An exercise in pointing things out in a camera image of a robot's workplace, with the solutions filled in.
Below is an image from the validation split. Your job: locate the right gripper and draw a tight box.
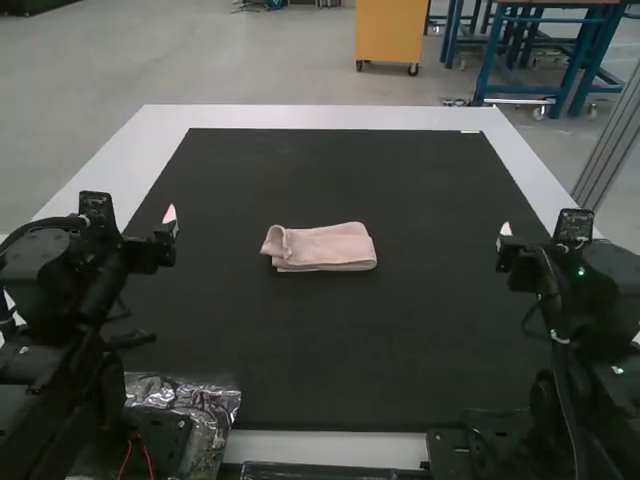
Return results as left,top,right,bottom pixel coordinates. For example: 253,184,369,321
494,219,544,292

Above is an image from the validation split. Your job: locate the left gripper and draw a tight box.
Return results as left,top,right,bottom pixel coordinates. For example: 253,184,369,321
122,202,181,275

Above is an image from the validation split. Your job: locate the pale towel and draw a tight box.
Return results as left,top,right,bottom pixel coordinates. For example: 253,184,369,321
259,221,378,274

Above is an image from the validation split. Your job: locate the black mat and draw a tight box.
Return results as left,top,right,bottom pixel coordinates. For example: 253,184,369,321
99,127,571,434

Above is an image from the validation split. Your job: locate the blue metal workbench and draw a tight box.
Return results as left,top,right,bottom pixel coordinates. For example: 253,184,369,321
472,0,627,120

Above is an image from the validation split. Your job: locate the silver foil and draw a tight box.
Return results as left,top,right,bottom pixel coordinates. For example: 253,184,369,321
122,370,243,469

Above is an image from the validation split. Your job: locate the dark base panel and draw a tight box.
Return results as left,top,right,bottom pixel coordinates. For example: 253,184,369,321
424,408,551,480

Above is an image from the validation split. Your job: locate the yellow wheeled cabinet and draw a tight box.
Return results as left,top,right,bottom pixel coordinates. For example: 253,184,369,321
354,0,430,77

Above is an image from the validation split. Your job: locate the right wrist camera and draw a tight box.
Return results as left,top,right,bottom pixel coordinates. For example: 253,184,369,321
555,208,595,246

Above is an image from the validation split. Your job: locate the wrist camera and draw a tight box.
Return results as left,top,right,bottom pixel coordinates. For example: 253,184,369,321
555,208,595,246
78,189,117,236

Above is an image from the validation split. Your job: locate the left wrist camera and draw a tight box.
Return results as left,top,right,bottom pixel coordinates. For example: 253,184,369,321
78,189,117,236

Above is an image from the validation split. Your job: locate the black cable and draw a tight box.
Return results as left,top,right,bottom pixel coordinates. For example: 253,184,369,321
521,294,554,346

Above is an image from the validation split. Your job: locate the aluminium profile post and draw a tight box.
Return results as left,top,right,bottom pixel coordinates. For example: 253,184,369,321
572,74,640,211

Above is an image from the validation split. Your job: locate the blue metal frame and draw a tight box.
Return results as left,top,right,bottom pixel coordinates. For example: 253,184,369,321
439,0,506,70

